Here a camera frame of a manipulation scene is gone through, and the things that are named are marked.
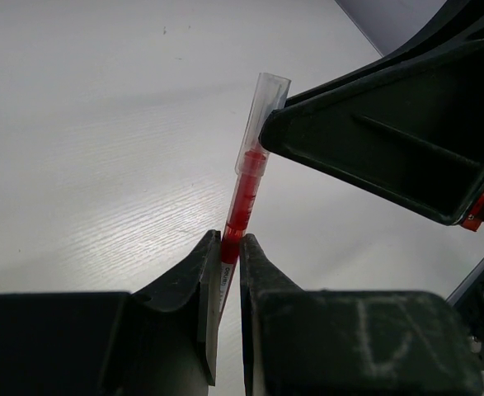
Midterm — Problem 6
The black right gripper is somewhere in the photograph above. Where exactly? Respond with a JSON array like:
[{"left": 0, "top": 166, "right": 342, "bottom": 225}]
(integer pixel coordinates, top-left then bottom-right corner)
[{"left": 260, "top": 28, "right": 484, "bottom": 231}]

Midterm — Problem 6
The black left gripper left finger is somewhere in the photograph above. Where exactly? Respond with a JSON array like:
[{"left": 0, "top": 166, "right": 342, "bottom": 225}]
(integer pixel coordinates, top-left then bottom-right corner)
[{"left": 0, "top": 230, "right": 221, "bottom": 395}]

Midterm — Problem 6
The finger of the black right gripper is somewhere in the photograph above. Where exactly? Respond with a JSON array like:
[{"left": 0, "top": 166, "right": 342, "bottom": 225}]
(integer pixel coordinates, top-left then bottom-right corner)
[{"left": 381, "top": 0, "right": 484, "bottom": 59}]

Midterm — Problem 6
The clear pen cap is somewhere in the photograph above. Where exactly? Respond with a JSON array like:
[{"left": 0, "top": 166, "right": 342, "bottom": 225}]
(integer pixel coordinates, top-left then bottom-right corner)
[{"left": 235, "top": 73, "right": 291, "bottom": 177}]

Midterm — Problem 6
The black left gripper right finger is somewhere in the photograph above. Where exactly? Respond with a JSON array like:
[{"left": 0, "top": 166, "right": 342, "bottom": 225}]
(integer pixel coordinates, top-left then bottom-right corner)
[{"left": 240, "top": 234, "right": 483, "bottom": 395}]

